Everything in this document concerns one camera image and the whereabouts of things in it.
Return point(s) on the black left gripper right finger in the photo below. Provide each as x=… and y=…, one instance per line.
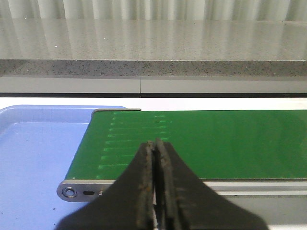
x=184, y=202

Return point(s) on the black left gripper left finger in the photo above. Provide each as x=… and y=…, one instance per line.
x=126, y=205

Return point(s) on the green conveyor belt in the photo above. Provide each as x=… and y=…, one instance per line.
x=216, y=143

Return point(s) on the blue plastic tray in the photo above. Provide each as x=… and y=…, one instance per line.
x=37, y=145

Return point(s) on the grey stone countertop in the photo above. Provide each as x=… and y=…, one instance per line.
x=88, y=47

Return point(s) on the white pleated curtain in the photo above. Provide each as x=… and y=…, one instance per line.
x=226, y=10

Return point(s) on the silver aluminium conveyor frame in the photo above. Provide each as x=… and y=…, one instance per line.
x=81, y=191

